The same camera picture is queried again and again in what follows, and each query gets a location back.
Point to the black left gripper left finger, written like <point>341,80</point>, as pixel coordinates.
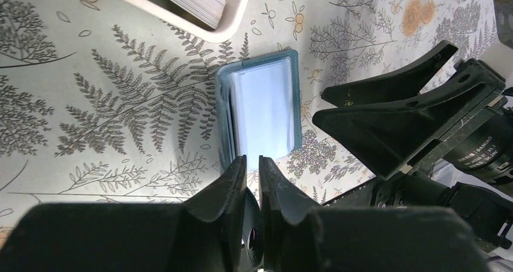
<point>201,234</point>

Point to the blue leather card holder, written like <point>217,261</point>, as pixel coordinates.
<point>258,108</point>

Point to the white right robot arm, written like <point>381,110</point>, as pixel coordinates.
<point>484,201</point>

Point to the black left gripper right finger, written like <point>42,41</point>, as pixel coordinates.
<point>302,235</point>

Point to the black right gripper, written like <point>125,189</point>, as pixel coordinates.
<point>391,128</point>

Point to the white rectangular plastic tray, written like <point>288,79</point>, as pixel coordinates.
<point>170,12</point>

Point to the floral patterned table mat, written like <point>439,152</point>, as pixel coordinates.
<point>104,102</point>

